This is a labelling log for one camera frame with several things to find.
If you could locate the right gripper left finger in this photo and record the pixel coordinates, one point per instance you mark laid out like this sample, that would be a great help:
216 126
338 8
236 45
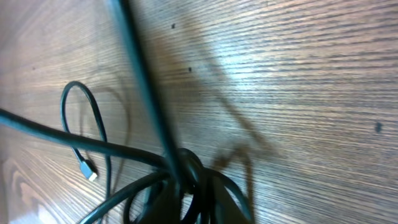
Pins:
163 204

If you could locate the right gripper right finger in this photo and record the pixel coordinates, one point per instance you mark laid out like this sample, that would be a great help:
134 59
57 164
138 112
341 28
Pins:
225 210

